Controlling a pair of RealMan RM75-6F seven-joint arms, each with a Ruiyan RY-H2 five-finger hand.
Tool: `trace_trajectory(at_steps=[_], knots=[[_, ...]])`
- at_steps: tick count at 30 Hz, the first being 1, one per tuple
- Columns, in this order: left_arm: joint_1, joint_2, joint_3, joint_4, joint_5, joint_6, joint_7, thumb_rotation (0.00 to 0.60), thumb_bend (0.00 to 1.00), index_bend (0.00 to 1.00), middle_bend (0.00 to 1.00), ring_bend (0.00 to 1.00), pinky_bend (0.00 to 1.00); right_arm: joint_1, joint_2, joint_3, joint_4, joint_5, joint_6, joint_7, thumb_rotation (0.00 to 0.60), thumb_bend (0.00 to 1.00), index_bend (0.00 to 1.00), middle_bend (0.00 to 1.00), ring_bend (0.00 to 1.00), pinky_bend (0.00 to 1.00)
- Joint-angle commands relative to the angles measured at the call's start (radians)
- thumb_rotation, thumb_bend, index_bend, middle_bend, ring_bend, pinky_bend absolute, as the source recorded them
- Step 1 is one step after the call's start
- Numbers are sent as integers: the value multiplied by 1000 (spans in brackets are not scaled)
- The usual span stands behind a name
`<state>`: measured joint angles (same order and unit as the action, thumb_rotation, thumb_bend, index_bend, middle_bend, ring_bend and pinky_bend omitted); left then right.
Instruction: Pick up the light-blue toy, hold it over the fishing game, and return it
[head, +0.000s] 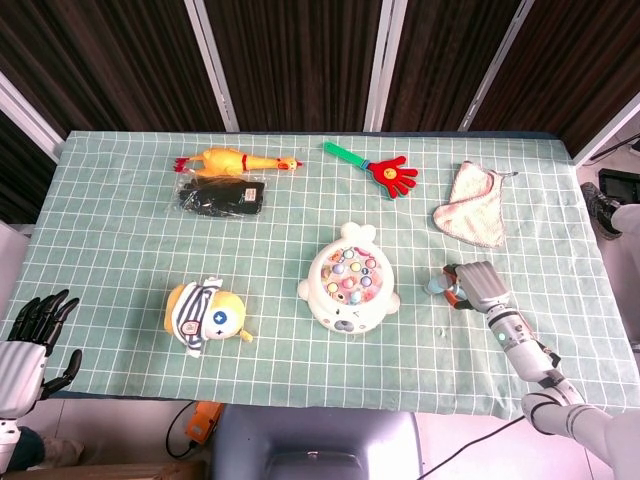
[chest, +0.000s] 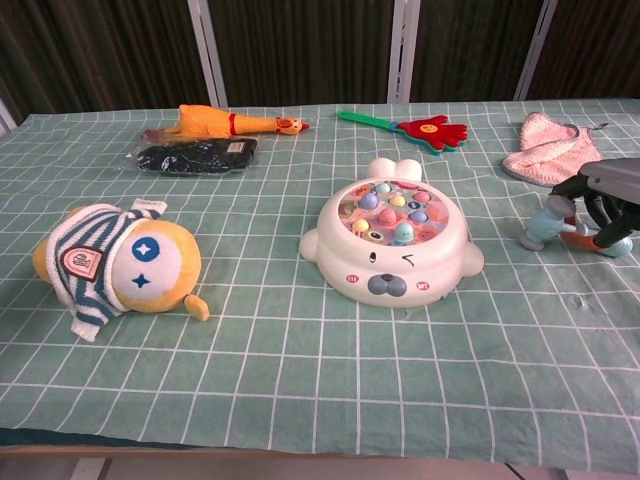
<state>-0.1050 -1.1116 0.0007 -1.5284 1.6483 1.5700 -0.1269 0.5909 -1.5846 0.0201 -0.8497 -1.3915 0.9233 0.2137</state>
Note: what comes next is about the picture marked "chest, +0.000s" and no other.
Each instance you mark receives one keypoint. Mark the white partition post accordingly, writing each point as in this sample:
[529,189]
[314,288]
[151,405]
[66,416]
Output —
[207,50]
[404,50]
[5,117]
[537,50]

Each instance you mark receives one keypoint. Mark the white seal whack-a-mole toy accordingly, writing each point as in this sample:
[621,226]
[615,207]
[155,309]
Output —
[400,270]

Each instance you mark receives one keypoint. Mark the green checked tablecloth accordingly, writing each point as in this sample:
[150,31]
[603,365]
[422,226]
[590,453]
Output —
[300,375]

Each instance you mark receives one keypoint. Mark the black gloves in plastic bag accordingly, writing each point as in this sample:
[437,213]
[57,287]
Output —
[195,155]

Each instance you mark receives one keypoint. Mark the pink towel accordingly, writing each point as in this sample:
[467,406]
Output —
[545,160]

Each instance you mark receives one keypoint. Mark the red hand clapper toy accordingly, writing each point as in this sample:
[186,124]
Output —
[440,132]

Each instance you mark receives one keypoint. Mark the yellow rubber chicken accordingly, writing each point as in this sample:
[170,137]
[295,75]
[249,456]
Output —
[200,122]

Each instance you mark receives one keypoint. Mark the blue toy hammer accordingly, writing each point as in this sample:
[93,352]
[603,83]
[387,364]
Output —
[542,225]

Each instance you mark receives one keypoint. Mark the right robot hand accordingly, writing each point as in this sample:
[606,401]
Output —
[617,175]

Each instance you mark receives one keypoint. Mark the yellow plush in striped sweater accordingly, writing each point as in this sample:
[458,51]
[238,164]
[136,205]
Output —
[150,265]

